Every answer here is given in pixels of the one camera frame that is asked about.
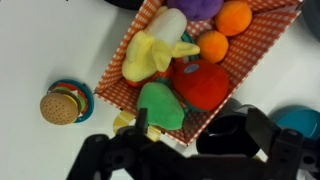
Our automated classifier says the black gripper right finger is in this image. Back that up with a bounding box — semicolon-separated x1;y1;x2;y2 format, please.
245;106;282;162

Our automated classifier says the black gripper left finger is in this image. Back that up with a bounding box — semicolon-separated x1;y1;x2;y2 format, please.
134;107;150;133

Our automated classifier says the red plush fruit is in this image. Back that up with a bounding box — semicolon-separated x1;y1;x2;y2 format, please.
171;59;231;112

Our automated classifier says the black toy pot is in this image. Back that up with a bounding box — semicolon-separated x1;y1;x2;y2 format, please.
195;97;265;158

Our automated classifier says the brown checkered box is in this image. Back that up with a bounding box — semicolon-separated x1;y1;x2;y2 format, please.
94;0;303;148

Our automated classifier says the green plush pear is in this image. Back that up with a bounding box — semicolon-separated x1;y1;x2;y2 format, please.
136;82;186;131

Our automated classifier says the small teal bowl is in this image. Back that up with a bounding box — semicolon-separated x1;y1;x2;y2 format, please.
269;105;320;142

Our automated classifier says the teal toy saucer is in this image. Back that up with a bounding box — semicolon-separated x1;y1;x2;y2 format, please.
46;78;96;125

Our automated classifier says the yellow white plush banana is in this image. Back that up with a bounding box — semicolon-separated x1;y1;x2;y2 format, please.
121;6;201;83

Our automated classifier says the toy burger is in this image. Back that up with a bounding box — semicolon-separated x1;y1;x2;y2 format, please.
39;83;88;126

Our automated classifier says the small orange plush ball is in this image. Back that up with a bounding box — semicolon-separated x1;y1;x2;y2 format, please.
195;30;230;65

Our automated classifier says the large orange plush ball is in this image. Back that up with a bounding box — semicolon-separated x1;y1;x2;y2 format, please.
214;0;253;37

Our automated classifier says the purple plush fruit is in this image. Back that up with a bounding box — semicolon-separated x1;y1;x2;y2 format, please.
166;0;224;22

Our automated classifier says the grey toy plate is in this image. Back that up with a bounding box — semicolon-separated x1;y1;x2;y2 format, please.
301;0;320;43

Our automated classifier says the yellow pineapple ring slice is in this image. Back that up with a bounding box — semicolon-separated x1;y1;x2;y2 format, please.
112;110;162;143

